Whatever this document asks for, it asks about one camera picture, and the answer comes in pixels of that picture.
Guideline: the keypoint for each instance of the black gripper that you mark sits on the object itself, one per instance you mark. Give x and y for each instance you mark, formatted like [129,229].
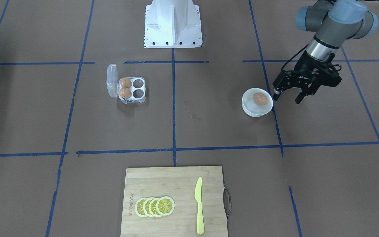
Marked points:
[304,66]

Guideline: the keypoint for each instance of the brown egg from bowl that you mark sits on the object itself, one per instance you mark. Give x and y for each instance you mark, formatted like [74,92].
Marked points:
[260,99]

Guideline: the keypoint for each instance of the clear plastic egg box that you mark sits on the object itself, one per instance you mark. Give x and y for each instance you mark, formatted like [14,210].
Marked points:
[113,86]

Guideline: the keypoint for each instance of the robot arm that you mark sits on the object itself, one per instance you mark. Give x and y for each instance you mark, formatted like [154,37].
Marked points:
[333,22]

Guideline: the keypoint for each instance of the brown egg back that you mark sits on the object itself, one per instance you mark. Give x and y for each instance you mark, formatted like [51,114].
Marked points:
[125,82]

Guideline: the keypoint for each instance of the white bowl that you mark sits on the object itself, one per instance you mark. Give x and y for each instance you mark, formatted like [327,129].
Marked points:
[250,108]

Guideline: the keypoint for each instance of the bamboo cutting board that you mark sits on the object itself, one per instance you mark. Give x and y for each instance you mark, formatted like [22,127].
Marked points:
[178,183]

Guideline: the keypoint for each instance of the yellow plastic knife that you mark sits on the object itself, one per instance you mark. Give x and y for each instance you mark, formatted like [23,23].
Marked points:
[198,197]

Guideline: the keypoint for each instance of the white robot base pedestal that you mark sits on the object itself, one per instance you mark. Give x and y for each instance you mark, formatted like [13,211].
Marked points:
[172,24]

